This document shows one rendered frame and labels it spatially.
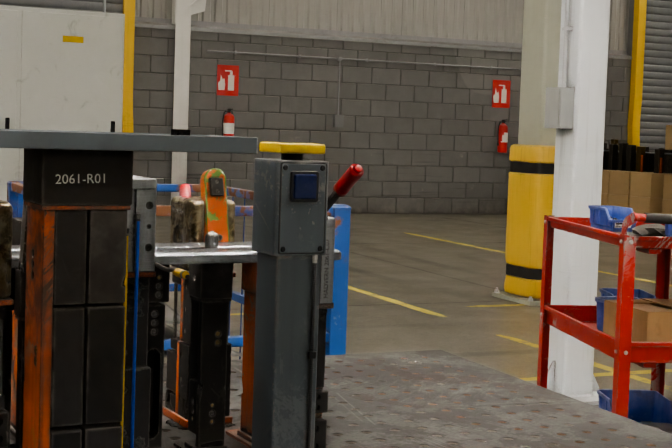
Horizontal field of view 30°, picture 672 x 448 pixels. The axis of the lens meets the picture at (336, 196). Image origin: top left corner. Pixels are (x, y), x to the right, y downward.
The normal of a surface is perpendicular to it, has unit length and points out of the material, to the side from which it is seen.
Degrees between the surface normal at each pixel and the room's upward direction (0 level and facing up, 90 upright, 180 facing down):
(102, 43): 90
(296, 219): 90
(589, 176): 90
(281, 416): 90
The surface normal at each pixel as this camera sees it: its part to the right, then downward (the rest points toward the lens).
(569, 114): 0.41, 0.07
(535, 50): -0.91, -0.01
